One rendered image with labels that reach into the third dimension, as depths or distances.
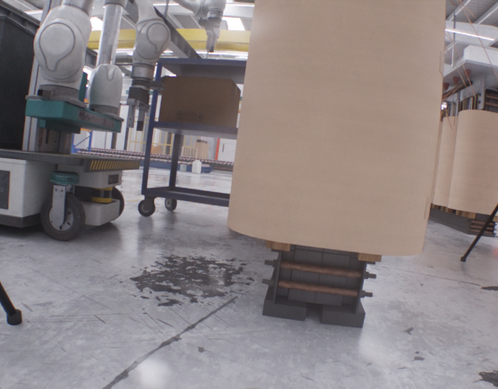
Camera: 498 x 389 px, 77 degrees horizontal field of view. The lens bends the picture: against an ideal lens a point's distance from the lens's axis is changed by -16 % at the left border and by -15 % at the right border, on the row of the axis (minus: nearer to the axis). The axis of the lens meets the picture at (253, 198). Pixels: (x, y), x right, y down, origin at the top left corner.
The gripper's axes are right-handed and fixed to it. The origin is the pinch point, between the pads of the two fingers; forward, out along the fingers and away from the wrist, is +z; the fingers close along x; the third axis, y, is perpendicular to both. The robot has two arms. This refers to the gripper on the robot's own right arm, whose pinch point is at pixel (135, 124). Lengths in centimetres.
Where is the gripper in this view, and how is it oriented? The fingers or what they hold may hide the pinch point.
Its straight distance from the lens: 141.4
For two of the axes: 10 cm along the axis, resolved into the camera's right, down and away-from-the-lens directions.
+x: 0.4, 0.9, -10.0
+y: -9.9, -1.1, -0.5
